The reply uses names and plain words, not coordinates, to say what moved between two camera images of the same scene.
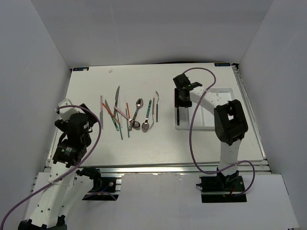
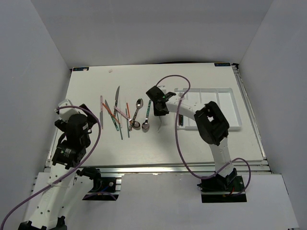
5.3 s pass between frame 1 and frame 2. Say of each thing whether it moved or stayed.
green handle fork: moved
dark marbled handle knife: stayed
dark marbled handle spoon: stayed
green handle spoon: stayed
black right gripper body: moved
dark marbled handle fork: moved
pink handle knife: stayed
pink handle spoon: stayed
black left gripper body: stayed
